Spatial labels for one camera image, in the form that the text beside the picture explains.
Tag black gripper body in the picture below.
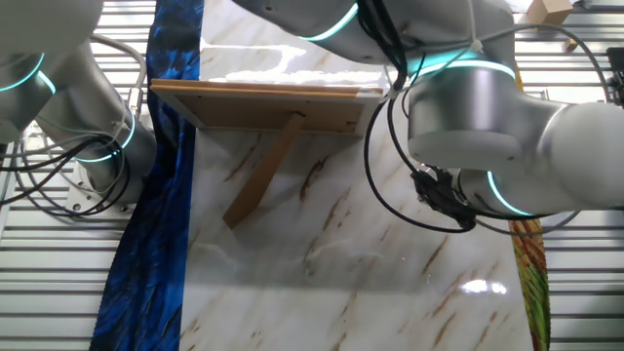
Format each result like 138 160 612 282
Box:
421 168 478 231

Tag wooden picture frame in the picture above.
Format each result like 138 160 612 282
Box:
149 77 384 230

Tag yellow green painting mat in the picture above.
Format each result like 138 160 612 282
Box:
506 62 552 351

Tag white marble pattern mat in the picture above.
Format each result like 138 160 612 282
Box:
177 0 535 351

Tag black box device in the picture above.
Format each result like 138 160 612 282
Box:
606 47 624 104

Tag large light wooden block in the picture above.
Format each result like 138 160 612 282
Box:
525 0 575 26

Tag blue painting mat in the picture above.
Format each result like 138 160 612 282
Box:
90 0 206 351

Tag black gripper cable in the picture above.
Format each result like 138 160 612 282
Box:
363 87 584 235

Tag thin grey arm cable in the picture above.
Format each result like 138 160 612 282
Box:
475 22 611 104

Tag thick grey base cable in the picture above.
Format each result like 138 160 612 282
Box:
90 33 148 119

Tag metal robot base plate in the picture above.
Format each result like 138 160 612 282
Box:
65 160 137 216

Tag black base cables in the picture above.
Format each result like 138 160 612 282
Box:
0 135 132 218

